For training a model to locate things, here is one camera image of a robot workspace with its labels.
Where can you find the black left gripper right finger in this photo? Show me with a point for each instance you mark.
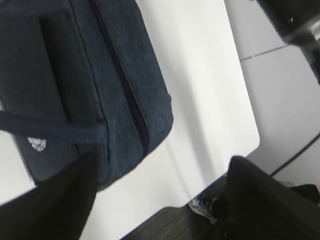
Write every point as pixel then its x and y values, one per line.
pixel 255 206

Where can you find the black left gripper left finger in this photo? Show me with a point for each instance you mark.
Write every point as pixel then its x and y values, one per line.
pixel 57 209

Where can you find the dark blue lunch bag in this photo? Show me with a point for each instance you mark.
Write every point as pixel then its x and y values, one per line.
pixel 81 76

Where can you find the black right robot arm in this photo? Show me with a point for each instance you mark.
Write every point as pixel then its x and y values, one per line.
pixel 297 22

